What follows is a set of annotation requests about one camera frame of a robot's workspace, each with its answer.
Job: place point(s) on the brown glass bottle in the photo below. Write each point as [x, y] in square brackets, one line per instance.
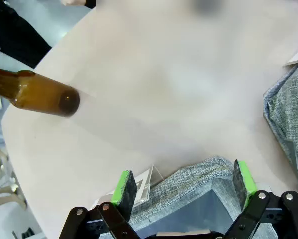
[39, 94]

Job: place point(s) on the black sleeved forearm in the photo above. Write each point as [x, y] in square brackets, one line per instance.
[90, 3]

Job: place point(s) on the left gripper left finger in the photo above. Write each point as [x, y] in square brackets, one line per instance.
[124, 194]

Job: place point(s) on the person hand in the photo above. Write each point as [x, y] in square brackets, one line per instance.
[73, 2]

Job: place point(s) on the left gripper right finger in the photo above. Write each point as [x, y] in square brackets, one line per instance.
[242, 184]

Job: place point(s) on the person in black clothes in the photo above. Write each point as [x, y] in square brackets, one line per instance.
[14, 32]

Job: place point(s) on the light wooden chair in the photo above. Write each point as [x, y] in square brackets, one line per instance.
[4, 194]

